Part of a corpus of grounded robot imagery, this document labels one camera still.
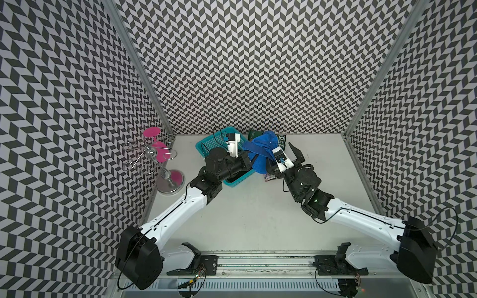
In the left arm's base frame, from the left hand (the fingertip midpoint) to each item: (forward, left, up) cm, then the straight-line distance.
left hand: (259, 154), depth 71 cm
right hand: (+1, -8, 0) cm, 8 cm away
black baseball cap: (-11, +10, +2) cm, 15 cm away
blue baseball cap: (+3, -1, +1) cm, 4 cm away
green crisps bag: (+34, -16, -27) cm, 47 cm away
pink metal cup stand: (+3, +45, -3) cm, 45 cm away
